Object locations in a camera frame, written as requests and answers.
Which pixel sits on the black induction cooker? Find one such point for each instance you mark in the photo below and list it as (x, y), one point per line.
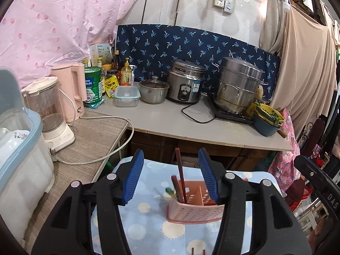
(233, 117)

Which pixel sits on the beige curtain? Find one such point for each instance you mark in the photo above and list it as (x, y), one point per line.
(305, 66)

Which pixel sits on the pink floral cloth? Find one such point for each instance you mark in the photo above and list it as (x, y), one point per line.
(287, 148)

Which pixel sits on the dark red chopstick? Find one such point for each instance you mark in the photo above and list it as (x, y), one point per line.
(175, 186)
(180, 170)

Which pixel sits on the dark sauce bottle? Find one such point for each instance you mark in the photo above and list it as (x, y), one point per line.
(116, 62)

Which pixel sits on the clear food container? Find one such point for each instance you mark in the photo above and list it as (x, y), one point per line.
(127, 97)

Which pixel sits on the yellow pump bottle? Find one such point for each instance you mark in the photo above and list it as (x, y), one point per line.
(126, 75)

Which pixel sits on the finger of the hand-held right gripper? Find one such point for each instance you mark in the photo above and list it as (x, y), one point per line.
(309, 171)

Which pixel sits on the white wall switch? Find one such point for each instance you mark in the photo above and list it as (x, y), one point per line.
(228, 6)

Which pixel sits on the white wall socket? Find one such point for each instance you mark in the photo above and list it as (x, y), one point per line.
(218, 2)

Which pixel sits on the white dish box blue lid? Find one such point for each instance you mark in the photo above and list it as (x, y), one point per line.
(24, 191)

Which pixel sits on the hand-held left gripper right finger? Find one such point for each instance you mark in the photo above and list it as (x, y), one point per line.
(208, 175)

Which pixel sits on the white floral plate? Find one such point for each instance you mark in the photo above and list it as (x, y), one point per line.
(13, 143)

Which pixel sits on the navy printed cloth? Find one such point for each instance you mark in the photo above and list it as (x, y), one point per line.
(172, 42)

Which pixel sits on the pink perforated utensil basket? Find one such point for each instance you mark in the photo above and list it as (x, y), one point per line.
(194, 212)

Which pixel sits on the pink electric kettle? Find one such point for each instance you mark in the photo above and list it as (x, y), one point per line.
(71, 90)

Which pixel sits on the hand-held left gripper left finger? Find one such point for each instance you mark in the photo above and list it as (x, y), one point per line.
(132, 175)

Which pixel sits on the green chopstick gold band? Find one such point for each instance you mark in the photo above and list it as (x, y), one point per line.
(168, 190)

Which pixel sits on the pink spotted sheet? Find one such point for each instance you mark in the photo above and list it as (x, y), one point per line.
(61, 24)

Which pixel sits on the green tin can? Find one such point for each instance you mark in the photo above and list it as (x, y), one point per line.
(93, 87)

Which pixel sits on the steel steamer pot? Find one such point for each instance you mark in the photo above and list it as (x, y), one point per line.
(236, 85)

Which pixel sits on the wood grain side shelf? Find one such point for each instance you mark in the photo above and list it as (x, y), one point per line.
(87, 138)

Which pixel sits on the yellow seasoning packet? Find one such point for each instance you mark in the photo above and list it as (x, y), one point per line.
(111, 86)

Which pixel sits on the grey kitchen counter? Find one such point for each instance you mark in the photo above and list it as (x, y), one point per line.
(164, 119)

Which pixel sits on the white carton box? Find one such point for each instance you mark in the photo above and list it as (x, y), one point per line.
(101, 53)

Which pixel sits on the blue printed tablecloth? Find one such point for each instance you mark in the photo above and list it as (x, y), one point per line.
(148, 231)

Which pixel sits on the steel rice cooker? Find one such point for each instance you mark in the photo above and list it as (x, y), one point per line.
(186, 85)

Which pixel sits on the yellow bowl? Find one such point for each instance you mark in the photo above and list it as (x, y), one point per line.
(265, 110)

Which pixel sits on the dark hanging clothes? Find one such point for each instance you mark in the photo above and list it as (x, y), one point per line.
(324, 143)

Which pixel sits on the steel pot glass lid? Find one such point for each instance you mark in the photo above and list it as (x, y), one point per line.
(154, 91)

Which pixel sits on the glass blender white base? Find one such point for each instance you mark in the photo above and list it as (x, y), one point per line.
(53, 117)

